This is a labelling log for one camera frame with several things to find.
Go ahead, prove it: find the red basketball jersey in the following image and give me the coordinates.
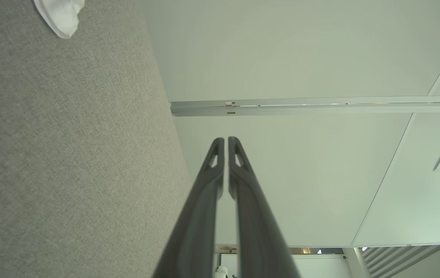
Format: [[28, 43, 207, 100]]
[[34, 0, 86, 39]]

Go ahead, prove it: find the grey slatted blind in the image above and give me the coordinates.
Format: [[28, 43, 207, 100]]
[[361, 244, 440, 278]]

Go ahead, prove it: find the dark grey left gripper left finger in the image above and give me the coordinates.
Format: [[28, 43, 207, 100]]
[[153, 137, 225, 278]]

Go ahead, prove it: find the grey metal partition post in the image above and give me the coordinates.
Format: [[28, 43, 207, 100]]
[[171, 103, 440, 117], [170, 96, 440, 107]]

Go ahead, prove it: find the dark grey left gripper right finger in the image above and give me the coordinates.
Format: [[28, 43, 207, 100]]
[[228, 136, 302, 278]]

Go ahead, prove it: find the grey fabric sofa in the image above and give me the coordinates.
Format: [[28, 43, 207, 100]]
[[0, 0, 192, 278]]

